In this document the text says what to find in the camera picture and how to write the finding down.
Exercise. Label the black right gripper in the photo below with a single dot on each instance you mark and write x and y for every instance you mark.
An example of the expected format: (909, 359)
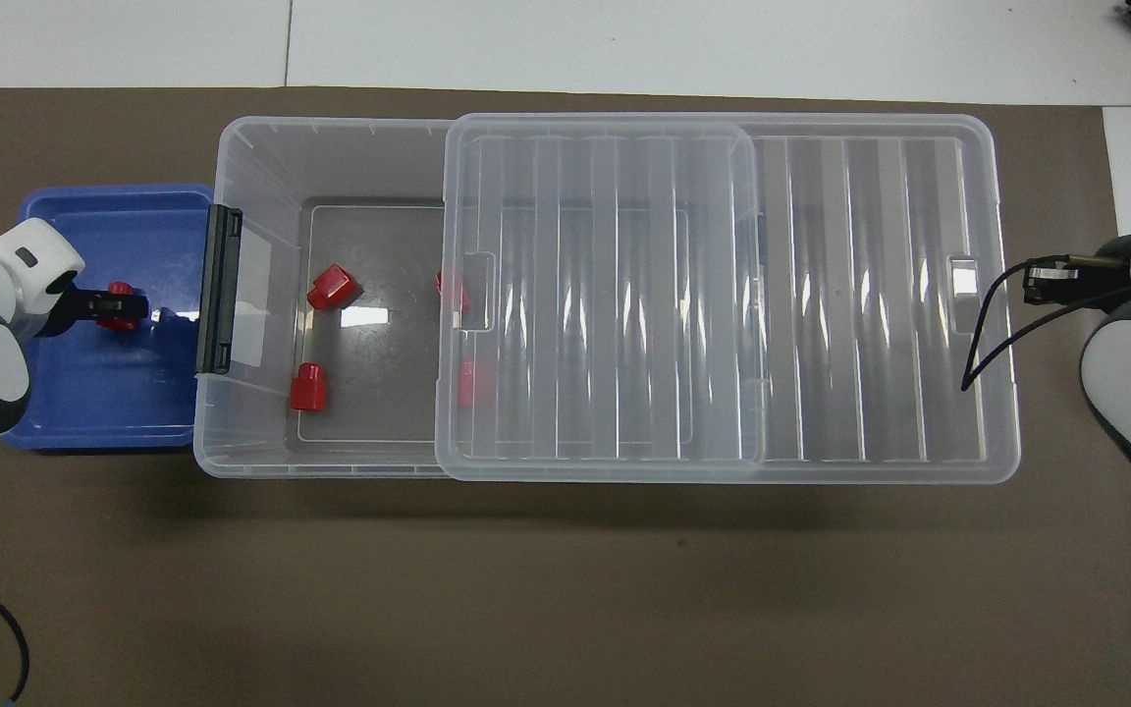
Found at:
(1105, 287)

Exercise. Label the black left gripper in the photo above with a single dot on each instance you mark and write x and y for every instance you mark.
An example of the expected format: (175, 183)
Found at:
(70, 309)

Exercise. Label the red block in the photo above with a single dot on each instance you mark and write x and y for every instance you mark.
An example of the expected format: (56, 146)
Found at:
(452, 291)
(308, 388)
(333, 287)
(120, 323)
(473, 384)

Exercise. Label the clear ribbed box lid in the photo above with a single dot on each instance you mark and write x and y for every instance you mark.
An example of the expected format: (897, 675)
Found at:
(870, 295)

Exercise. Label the blue plastic tray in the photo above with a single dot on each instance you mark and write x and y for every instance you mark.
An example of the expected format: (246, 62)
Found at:
(104, 393)

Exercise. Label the clear plastic storage box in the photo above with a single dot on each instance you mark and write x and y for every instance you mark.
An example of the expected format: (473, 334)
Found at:
(369, 432)

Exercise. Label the brown table mat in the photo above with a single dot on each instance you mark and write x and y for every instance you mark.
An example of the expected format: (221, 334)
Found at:
(526, 589)

